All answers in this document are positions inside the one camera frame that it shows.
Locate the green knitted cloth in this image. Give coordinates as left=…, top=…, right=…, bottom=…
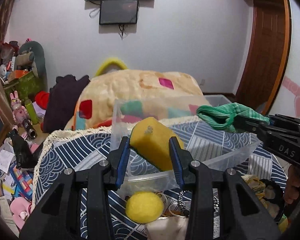
left=196, top=103, right=270, bottom=133

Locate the yellow sponge block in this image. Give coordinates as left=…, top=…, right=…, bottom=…
left=130, top=117, right=184, bottom=171

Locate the black bag with chain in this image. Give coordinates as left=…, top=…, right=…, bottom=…
left=261, top=179, right=286, bottom=223

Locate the floral yellow white cloth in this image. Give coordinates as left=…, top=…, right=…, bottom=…
left=242, top=174, right=267, bottom=208

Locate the yellow fuzzy ball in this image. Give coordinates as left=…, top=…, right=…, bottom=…
left=126, top=191, right=164, bottom=224

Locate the white cloth pouch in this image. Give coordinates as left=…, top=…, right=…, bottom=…
left=145, top=216, right=189, bottom=240

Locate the person's right hand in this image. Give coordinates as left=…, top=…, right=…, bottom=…
left=284, top=165, right=300, bottom=204

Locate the white wardrobe with hearts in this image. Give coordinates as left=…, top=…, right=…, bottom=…
left=269, top=0, right=300, bottom=118

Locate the blue white patterned bedspread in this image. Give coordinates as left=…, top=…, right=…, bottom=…
left=32, top=118, right=287, bottom=239

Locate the clear plastic storage bin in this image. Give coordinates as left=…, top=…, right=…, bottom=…
left=110, top=94, right=262, bottom=193

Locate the brown wooden door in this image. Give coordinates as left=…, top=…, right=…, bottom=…
left=235, top=0, right=292, bottom=114

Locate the beige patterned fleece blanket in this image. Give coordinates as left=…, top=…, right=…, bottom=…
left=65, top=69, right=210, bottom=131

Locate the dark purple clothing pile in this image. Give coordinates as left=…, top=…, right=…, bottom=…
left=43, top=75, right=90, bottom=133

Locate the green bottle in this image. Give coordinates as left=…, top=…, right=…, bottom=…
left=25, top=99, right=39, bottom=125

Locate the colourful book on floor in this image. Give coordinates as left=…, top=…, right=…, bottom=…
left=9, top=162, right=33, bottom=201

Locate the red plush item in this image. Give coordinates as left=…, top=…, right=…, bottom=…
left=34, top=91, right=50, bottom=110

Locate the pink rabbit figurine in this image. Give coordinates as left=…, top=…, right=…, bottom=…
left=10, top=90, right=30, bottom=127

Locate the pink plush toy on floor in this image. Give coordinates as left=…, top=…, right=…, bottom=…
left=10, top=197, right=32, bottom=230

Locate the green cardboard box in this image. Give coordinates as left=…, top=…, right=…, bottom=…
left=3, top=72, right=46, bottom=103

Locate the grey green plush toy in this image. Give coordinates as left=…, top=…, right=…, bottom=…
left=15, top=41, right=47, bottom=90

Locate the black white striped cord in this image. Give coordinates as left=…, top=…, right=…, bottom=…
left=178, top=189, right=220, bottom=218

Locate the yellow plush ring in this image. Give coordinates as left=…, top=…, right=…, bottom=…
left=94, top=57, right=129, bottom=78

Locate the small black wall monitor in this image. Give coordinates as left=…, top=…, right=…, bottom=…
left=99, top=0, right=139, bottom=25

